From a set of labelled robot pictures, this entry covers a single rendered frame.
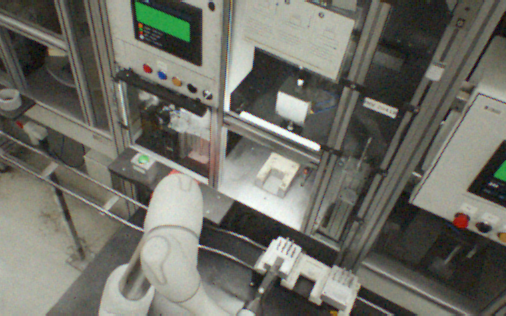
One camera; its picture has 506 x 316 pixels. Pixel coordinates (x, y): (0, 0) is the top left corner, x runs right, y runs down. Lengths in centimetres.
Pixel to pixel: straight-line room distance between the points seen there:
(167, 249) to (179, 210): 13
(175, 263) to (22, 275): 188
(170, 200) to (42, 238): 187
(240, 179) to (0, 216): 167
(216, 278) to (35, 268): 125
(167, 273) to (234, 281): 90
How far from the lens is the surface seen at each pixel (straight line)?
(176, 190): 125
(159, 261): 112
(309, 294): 186
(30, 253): 300
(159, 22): 151
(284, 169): 198
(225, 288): 200
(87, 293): 204
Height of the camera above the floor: 249
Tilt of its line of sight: 49 degrees down
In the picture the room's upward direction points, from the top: 8 degrees clockwise
